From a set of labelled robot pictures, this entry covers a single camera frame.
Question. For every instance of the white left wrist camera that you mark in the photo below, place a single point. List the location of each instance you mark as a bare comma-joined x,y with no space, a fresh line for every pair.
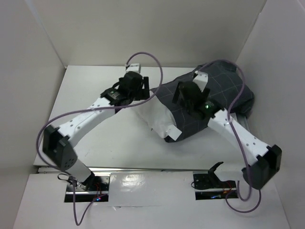
133,67

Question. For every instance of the white pillow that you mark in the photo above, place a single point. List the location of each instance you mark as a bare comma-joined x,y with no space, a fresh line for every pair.
159,118

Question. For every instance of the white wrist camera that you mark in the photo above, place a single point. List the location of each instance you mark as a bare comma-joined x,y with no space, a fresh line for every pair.
133,67
200,79

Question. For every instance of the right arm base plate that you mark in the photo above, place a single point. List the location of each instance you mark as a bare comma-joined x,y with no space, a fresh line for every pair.
207,186

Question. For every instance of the aluminium front rail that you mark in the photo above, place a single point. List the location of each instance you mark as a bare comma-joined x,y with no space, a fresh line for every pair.
108,170

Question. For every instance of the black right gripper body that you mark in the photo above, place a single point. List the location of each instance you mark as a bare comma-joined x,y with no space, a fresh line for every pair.
180,94

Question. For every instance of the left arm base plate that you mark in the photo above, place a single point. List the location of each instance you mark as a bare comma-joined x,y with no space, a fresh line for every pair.
99,191

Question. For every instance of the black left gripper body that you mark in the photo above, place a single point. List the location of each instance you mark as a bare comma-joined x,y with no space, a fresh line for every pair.
141,92

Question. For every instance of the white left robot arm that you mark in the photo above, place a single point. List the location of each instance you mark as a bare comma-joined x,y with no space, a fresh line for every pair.
59,142

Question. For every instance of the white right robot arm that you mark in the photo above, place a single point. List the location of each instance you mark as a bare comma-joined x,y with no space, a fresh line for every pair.
262,161

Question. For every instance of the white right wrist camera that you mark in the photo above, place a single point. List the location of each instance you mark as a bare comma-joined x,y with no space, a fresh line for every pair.
200,79

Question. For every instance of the dark grey checked pillowcase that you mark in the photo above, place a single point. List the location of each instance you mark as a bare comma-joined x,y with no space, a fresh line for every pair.
224,84

